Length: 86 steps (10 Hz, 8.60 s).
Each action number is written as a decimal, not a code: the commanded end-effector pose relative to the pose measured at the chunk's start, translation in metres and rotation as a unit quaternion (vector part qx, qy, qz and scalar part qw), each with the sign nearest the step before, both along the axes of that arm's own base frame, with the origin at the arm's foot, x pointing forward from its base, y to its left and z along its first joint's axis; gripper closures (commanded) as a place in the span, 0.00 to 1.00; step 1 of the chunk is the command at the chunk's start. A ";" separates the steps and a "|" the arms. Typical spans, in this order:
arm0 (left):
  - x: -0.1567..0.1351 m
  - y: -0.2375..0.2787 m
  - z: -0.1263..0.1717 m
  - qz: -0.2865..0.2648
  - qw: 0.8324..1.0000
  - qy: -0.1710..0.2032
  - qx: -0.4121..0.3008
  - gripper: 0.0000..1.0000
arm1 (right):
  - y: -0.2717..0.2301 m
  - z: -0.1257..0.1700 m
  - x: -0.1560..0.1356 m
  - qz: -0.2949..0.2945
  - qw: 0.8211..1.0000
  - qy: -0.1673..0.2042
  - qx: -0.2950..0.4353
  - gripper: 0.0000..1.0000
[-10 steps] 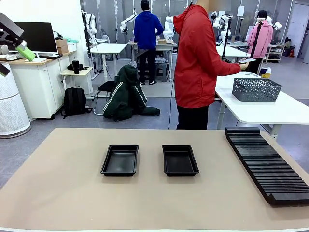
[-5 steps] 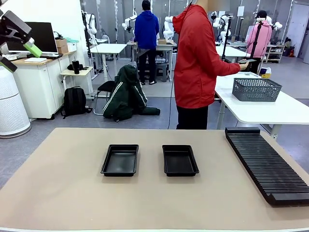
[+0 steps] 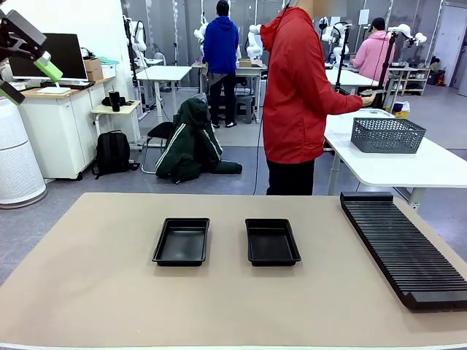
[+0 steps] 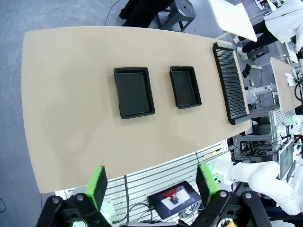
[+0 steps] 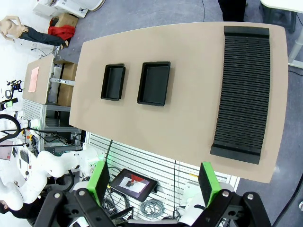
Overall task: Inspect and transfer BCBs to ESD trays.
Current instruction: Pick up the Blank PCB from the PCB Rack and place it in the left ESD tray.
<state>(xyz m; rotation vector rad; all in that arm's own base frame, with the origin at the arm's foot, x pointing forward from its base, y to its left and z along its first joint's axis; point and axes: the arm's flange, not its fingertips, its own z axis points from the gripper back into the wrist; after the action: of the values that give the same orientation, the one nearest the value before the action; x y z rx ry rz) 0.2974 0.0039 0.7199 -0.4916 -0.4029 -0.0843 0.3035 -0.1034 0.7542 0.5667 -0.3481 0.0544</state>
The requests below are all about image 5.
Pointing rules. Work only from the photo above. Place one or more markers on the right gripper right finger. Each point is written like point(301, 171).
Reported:
point(209, 182)

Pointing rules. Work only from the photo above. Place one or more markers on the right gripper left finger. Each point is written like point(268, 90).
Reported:
point(98, 179)

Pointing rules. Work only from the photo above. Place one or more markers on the black plastic ESD tray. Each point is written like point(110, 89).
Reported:
point(113, 82)
point(154, 84)

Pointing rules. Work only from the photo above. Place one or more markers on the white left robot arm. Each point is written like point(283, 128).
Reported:
point(47, 163)

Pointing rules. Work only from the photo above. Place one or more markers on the thin black rod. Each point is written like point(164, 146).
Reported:
point(109, 151)

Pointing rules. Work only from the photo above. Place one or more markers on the black tablet display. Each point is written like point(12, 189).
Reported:
point(135, 184)

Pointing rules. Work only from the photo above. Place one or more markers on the slotted aluminium base platform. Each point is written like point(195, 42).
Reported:
point(142, 156)

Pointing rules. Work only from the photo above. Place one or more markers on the tall brown cardboard box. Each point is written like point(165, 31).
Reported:
point(67, 92)

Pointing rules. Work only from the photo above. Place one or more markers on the black slotted board rack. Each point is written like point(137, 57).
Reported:
point(243, 94)

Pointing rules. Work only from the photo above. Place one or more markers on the grey slotted metal panel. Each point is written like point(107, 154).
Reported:
point(33, 111)

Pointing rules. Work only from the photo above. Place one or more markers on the grey metal crossbar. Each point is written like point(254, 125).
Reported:
point(62, 81)

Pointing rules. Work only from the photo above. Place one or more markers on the tan topped work table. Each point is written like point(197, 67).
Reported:
point(43, 78)

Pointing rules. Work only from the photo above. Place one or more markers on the pink paper sheet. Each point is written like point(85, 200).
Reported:
point(33, 79)

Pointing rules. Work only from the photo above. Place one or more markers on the red cloth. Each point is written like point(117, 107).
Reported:
point(60, 32)

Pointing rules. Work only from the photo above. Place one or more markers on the mannequin in dark jeans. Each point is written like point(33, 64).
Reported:
point(11, 27)

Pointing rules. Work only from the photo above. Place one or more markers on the white machine housing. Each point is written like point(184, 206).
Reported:
point(61, 4)

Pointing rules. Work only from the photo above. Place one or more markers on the large white table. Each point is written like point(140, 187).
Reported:
point(284, 3)

